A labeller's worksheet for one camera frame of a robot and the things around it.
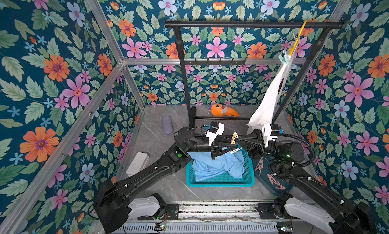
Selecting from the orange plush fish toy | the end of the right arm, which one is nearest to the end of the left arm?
the end of the right arm

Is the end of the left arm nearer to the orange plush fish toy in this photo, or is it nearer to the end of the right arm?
the end of the right arm

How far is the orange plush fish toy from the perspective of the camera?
3.58 feet

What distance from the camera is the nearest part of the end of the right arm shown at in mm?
514

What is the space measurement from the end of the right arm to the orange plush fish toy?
1.85ft
